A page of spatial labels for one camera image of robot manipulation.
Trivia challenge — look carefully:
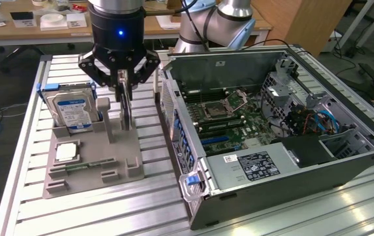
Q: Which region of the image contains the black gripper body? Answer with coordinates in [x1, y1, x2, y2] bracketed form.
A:
[87, 9, 147, 72]

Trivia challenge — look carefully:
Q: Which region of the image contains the graphics card with black fan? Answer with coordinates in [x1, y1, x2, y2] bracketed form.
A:
[116, 69, 136, 131]

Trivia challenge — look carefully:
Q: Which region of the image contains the wooden desk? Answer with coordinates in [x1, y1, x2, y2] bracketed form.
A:
[0, 0, 95, 47]
[93, 0, 272, 54]

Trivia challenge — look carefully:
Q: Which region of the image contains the small white box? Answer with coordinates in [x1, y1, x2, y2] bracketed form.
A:
[65, 12, 88, 28]

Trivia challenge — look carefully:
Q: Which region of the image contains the white paper stack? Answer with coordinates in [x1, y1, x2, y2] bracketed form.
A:
[155, 13, 183, 30]

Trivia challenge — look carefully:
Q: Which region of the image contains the flat white box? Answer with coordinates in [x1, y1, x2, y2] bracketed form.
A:
[39, 19, 69, 31]

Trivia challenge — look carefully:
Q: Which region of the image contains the hard disk with blue caddy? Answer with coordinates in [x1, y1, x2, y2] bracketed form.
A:
[37, 80, 100, 135]

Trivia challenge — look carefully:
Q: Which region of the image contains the white round bowl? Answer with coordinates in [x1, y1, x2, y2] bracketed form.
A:
[40, 13, 65, 24]

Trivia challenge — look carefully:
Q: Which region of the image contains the cardboard box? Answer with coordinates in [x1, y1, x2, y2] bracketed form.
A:
[166, 0, 184, 18]

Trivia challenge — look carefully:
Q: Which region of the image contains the white box with black top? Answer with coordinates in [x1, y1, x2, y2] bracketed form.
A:
[9, 11, 39, 28]

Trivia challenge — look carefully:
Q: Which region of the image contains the CPU socket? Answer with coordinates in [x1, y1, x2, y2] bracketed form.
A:
[203, 100, 227, 118]

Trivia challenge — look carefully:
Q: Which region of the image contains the metal socket cover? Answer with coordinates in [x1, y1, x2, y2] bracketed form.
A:
[224, 88, 250, 105]

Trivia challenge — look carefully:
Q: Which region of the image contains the installed RAM stick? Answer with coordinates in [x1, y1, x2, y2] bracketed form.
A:
[195, 119, 244, 132]

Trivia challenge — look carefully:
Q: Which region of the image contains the blue expansion slot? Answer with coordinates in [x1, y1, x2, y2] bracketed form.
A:
[200, 136, 226, 146]

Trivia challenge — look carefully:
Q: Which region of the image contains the grey parts rack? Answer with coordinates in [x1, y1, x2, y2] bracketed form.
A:
[43, 97, 145, 199]

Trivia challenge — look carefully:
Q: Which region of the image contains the silver CPU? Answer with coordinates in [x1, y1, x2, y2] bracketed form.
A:
[55, 144, 79, 162]

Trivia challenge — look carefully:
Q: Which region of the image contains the silver disk bay cage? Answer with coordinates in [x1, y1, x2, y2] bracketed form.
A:
[259, 71, 306, 121]

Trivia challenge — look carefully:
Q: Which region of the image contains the green RAM stick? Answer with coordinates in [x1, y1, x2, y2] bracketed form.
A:
[65, 161, 109, 172]

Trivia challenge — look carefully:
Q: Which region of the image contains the wooden cabinet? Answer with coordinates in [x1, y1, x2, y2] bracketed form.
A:
[252, 0, 354, 58]

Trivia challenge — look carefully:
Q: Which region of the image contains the grey power supply unit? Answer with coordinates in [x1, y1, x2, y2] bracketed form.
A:
[206, 142, 301, 192]

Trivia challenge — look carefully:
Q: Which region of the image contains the open dark grey PC case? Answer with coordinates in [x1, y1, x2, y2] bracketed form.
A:
[152, 44, 374, 231]

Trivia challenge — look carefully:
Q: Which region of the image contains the black cable behind case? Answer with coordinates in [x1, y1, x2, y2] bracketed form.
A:
[244, 38, 306, 54]

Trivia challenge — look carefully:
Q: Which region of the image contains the red and black wire bundle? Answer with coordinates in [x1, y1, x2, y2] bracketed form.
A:
[289, 110, 318, 136]

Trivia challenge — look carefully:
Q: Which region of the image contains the blue wire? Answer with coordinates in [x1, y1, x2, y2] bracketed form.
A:
[314, 110, 341, 135]

